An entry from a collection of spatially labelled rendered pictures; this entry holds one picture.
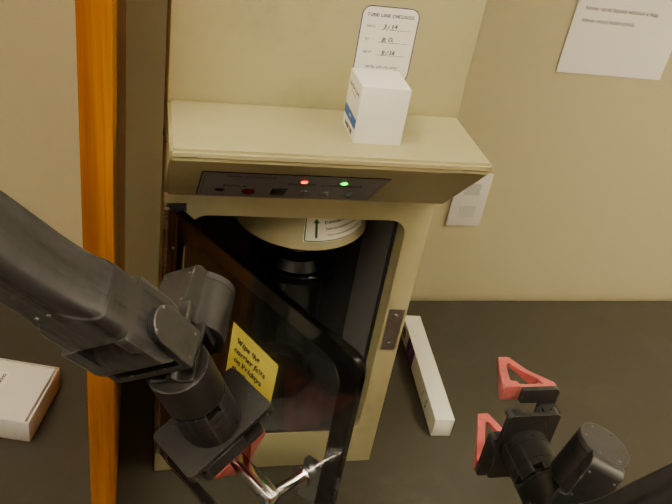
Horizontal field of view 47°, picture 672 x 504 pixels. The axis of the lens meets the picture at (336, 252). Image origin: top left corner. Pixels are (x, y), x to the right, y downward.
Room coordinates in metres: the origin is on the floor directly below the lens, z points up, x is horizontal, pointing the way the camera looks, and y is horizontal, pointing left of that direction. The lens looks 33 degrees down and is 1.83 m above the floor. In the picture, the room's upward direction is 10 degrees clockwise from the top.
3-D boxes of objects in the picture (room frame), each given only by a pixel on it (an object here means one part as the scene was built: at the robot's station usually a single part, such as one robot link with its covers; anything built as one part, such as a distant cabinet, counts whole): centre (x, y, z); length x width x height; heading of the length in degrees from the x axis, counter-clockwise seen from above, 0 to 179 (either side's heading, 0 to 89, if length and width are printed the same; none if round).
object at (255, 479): (0.55, 0.04, 1.20); 0.10 x 0.05 x 0.03; 49
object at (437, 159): (0.72, 0.03, 1.46); 0.32 x 0.12 x 0.10; 107
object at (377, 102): (0.73, -0.01, 1.54); 0.05 x 0.05 x 0.06; 17
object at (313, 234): (0.88, 0.06, 1.34); 0.18 x 0.18 x 0.05
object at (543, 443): (0.63, -0.26, 1.20); 0.07 x 0.07 x 0.10; 17
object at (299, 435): (0.62, 0.07, 1.19); 0.30 x 0.01 x 0.40; 49
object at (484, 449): (0.70, -0.24, 1.16); 0.09 x 0.07 x 0.07; 17
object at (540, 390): (0.70, -0.24, 1.23); 0.09 x 0.07 x 0.07; 17
